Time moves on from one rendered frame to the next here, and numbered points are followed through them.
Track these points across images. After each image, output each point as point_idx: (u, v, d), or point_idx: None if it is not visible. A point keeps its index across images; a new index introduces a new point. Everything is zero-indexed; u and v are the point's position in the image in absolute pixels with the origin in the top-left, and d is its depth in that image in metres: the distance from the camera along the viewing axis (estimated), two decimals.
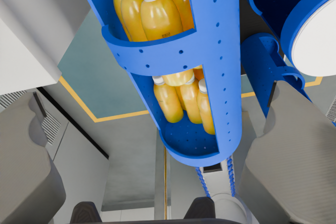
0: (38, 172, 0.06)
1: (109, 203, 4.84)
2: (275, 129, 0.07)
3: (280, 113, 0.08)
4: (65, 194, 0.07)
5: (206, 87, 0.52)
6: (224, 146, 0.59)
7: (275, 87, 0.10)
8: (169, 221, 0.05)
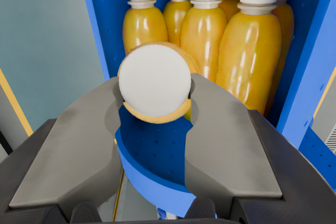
0: (100, 158, 0.07)
1: None
2: (201, 118, 0.08)
3: (201, 102, 0.09)
4: (119, 184, 0.07)
5: None
6: None
7: (190, 80, 0.11)
8: (169, 221, 0.05)
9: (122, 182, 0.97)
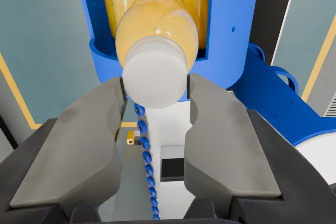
0: (101, 158, 0.07)
1: None
2: (200, 118, 0.08)
3: (200, 102, 0.09)
4: (120, 184, 0.07)
5: None
6: (221, 41, 0.26)
7: (189, 80, 0.11)
8: (169, 221, 0.05)
9: None
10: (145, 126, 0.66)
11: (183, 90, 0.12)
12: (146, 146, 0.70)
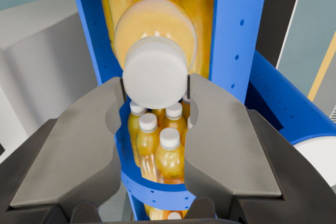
0: (101, 158, 0.07)
1: None
2: (200, 118, 0.08)
3: (200, 102, 0.09)
4: (120, 184, 0.07)
5: None
6: None
7: (189, 80, 0.11)
8: (169, 221, 0.05)
9: (132, 219, 1.34)
10: None
11: None
12: None
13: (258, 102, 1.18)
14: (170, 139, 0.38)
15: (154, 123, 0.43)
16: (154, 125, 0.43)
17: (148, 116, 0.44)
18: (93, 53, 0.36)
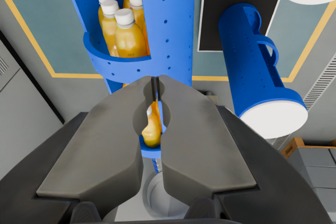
0: (124, 159, 0.07)
1: None
2: (174, 119, 0.08)
3: (171, 103, 0.09)
4: (140, 186, 0.07)
5: None
6: None
7: (159, 82, 0.11)
8: (169, 221, 0.05)
9: None
10: None
11: (150, 109, 0.66)
12: None
13: None
14: (122, 15, 0.42)
15: (114, 6, 0.46)
16: (114, 9, 0.47)
17: (110, 1, 0.47)
18: None
